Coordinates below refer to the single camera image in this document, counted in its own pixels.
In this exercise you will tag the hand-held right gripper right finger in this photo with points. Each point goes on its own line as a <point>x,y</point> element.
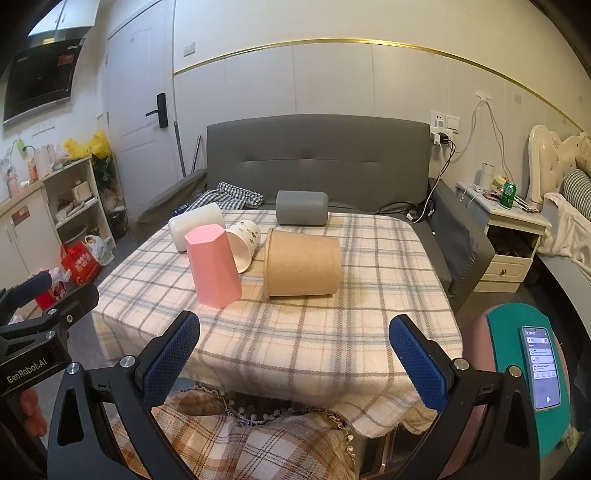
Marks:
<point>419,364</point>

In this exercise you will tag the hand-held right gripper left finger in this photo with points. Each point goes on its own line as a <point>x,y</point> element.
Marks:
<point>170,362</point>

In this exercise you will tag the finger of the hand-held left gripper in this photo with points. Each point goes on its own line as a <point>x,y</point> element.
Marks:
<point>74,302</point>
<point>40,279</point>

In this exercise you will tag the pink faceted cup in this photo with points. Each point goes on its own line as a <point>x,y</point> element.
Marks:
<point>212,267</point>

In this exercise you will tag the white printed paper cup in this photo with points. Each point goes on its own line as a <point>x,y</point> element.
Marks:
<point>242,244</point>

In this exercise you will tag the white plastic cup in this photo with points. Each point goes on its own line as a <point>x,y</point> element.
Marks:
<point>194,224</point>

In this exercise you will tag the brown paper cup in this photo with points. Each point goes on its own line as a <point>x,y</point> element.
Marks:
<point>302,263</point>

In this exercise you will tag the grey plastic cup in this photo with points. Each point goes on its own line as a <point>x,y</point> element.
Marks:
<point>300,207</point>

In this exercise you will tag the red shopping bag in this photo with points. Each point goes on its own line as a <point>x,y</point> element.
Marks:
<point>81,267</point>

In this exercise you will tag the white kitchen cabinet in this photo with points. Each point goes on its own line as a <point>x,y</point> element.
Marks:
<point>23,230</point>

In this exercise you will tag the white plastic bag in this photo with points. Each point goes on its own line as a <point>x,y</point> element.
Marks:
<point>99,249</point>

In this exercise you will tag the teal round stool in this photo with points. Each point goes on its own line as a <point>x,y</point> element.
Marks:
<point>508,337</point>

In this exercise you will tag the red bottle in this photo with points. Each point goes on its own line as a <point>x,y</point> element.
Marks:
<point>12,184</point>

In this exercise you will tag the white open shelf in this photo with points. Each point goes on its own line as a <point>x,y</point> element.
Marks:
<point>92,184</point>

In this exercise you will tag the orange bottle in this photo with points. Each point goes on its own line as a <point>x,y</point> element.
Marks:
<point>32,170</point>

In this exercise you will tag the white electric kettle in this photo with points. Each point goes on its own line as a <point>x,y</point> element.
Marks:
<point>45,161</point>

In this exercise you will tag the smartphone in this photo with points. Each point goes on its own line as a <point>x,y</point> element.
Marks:
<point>542,369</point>

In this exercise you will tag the plaid tablecloth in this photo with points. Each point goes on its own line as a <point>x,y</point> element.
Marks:
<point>300,332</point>

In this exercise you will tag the green plant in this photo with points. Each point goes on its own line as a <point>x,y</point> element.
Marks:
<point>104,173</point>

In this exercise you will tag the orange plaid fringed blanket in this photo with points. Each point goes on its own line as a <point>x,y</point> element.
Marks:
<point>277,443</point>

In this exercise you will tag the yellow plastic bag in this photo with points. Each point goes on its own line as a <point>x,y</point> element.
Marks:
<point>87,145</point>

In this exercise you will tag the white nightstand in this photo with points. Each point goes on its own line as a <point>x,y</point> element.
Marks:
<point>508,249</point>

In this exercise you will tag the checkered cloth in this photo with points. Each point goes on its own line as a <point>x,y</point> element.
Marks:
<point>235,194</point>

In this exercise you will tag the mop pole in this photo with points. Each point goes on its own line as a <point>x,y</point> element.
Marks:
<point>179,147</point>

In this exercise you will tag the green drink can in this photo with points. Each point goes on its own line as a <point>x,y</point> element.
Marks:
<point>508,196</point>

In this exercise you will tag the black range hood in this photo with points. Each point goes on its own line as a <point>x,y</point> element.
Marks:
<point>37,83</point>

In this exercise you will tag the white bed blanket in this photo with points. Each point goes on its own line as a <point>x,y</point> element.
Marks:
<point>565,230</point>

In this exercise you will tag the white humidifier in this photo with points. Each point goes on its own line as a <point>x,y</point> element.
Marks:
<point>487,177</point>

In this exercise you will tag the white door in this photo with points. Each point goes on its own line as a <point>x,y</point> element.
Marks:
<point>134,92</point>

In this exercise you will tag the black charger plug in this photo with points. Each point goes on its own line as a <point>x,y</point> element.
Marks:
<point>438,138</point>

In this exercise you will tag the checked pillow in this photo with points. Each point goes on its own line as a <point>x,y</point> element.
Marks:
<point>577,191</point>

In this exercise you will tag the grey sofa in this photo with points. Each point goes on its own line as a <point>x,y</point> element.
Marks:
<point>314,152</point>

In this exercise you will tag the cream bed headboard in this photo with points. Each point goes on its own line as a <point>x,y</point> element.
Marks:
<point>549,157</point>

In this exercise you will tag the wall socket panel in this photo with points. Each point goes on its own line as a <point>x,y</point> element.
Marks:
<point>445,122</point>

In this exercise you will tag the white light switch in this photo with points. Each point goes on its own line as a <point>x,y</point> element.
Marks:
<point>188,48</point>

